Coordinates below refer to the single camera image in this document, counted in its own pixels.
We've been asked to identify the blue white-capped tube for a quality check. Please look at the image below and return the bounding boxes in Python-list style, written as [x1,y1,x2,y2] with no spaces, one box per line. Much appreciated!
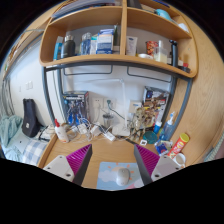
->
[153,120,163,135]

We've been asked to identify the white power strip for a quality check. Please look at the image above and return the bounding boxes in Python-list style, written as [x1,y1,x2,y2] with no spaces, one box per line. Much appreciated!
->
[103,132,117,142]

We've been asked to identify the wooden shelf unit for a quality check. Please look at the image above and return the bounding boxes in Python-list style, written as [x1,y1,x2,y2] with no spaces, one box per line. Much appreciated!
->
[39,0,199,79]

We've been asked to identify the blue robot model kit box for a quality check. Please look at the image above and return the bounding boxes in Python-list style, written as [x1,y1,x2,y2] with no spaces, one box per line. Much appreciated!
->
[61,90,90,127]

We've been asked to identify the black bag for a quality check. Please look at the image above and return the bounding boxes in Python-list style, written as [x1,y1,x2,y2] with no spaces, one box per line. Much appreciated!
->
[21,98,43,138]

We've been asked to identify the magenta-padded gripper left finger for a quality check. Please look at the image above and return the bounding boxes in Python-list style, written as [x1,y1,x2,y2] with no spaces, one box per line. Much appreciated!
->
[43,143,94,187]

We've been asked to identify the robot model figure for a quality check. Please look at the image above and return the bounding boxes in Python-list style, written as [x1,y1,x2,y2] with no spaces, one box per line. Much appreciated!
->
[131,106,151,139]

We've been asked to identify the blue snack packet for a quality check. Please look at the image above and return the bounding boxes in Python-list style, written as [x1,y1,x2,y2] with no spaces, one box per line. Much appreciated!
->
[154,139,173,156]

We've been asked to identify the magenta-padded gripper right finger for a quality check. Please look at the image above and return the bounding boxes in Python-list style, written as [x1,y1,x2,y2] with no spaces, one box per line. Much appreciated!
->
[133,143,184,186]

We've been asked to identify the red chips can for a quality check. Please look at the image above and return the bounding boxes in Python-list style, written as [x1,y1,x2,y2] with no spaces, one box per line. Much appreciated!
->
[167,133,190,160]

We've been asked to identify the teal blanket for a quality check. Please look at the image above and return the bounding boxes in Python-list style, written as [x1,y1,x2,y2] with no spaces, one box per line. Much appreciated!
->
[0,114,24,148]

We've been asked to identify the white red-capped lotion bottle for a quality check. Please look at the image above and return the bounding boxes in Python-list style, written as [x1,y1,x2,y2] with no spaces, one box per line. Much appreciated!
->
[53,118,70,144]

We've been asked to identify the colourful figure box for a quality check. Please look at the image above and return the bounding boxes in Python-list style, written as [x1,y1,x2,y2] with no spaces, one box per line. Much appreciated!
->
[143,86,171,124]

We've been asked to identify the checked bedding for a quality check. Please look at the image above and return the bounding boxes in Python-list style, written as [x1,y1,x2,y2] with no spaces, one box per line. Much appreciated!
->
[3,129,51,167]

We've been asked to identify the grey computer mouse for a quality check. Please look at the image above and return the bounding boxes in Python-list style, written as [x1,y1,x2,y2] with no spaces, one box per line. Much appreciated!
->
[115,167,132,187]

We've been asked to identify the blue spray bottle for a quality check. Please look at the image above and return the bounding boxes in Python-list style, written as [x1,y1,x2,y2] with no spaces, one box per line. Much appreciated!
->
[159,111,177,141]

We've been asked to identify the glass jar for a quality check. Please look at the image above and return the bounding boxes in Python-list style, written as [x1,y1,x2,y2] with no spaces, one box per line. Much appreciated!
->
[102,113,113,129]

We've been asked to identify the white charger block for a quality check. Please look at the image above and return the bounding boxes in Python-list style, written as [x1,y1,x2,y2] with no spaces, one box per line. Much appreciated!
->
[89,124,101,136]

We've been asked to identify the white desk lamp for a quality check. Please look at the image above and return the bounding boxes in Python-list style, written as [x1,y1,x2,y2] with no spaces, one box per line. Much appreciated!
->
[70,78,132,137]

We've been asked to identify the teal round lid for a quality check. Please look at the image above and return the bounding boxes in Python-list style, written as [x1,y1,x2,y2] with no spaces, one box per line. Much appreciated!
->
[142,130,158,145]

